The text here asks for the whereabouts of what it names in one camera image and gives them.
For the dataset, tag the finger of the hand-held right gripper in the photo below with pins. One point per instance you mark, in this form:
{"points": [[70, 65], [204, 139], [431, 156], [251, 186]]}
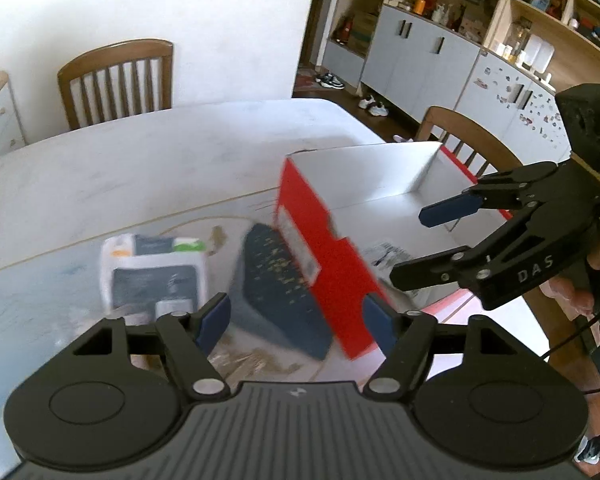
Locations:
{"points": [[445, 212], [430, 272]]}

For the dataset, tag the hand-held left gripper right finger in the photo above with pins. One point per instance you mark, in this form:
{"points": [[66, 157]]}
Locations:
{"points": [[380, 320]]}

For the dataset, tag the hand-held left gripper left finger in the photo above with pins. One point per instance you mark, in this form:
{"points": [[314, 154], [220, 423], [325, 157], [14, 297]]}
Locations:
{"points": [[215, 317]]}

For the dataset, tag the dark blue speckled packet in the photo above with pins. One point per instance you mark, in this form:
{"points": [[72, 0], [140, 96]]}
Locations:
{"points": [[280, 290]]}

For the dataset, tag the red and white cardboard box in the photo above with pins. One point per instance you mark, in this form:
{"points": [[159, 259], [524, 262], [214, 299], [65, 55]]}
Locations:
{"points": [[325, 270]]}

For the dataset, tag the person's right hand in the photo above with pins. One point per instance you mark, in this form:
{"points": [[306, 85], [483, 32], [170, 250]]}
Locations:
{"points": [[572, 295]]}

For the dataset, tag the clear printed plastic wrapper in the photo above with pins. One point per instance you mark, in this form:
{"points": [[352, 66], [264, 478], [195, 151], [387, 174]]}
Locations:
{"points": [[387, 260]]}

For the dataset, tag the white packet with dark panel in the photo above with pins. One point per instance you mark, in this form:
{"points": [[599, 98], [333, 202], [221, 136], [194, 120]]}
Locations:
{"points": [[150, 270]]}

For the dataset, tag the wooden slat-back chair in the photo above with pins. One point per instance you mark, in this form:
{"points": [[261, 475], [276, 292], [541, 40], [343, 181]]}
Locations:
{"points": [[455, 130], [115, 80]]}

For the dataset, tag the pair of white sneakers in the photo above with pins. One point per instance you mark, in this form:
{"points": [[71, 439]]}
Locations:
{"points": [[374, 105]]}

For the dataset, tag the pair of black sneakers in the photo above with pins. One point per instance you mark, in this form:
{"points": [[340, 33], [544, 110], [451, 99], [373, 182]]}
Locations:
{"points": [[331, 80]]}

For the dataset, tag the red patterned rug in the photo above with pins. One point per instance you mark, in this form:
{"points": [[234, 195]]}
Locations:
{"points": [[307, 82]]}

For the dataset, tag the brown cardboard carton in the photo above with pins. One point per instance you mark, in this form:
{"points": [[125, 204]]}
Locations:
{"points": [[364, 32]]}

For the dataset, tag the yellow bottle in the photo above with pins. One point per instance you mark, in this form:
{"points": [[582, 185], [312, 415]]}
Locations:
{"points": [[420, 5]]}

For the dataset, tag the small white drawer cabinet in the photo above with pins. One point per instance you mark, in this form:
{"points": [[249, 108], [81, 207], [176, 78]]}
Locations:
{"points": [[0, 120]]}

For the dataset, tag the white and wood wall cabinet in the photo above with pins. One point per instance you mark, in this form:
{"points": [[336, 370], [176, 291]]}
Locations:
{"points": [[430, 45]]}

